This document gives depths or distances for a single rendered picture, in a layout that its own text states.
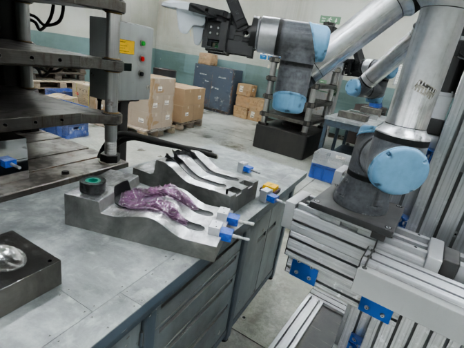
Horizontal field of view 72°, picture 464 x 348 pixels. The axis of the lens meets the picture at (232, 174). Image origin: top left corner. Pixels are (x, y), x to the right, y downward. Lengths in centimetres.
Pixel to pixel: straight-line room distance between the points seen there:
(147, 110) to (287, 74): 450
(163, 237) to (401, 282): 65
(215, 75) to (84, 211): 756
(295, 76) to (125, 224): 66
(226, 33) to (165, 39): 952
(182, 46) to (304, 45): 914
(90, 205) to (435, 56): 97
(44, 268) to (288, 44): 73
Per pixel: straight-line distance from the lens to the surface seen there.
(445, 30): 79
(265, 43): 74
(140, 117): 526
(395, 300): 89
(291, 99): 74
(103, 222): 109
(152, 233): 102
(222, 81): 836
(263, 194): 143
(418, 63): 78
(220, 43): 75
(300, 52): 74
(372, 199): 94
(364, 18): 89
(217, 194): 124
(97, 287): 91
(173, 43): 1004
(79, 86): 660
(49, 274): 89
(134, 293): 88
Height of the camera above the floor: 138
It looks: 20 degrees down
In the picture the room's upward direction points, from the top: 9 degrees clockwise
